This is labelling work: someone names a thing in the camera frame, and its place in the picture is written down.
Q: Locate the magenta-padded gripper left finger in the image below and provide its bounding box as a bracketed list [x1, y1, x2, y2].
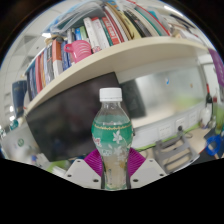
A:
[63, 148, 104, 190]

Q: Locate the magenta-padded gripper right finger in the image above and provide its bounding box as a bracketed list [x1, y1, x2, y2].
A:
[125, 148, 167, 190]

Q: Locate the green-labelled clear drink bottle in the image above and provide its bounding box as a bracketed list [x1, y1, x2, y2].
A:
[91, 87, 134, 192]

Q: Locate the grey metal laptop stand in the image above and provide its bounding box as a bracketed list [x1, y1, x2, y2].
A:
[152, 131, 201, 174]

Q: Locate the black computer monitor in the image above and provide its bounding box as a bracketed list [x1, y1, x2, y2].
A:
[25, 71, 132, 163]

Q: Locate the white round jar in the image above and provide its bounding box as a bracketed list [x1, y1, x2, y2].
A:
[201, 106, 213, 128]

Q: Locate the dark wine bottle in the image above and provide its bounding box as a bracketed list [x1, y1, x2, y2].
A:
[204, 83, 214, 104]

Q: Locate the dark blue storage box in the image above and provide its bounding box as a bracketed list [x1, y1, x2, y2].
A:
[11, 79, 28, 118]

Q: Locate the purple hanging banner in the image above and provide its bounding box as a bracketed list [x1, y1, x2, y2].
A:
[208, 48, 224, 88]

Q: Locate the white wall socket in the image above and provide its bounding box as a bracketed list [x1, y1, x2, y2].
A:
[188, 111, 199, 124]
[157, 123, 173, 139]
[174, 116, 187, 131]

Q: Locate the beige wall shelf with books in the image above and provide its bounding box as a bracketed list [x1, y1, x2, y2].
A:
[23, 0, 214, 116]

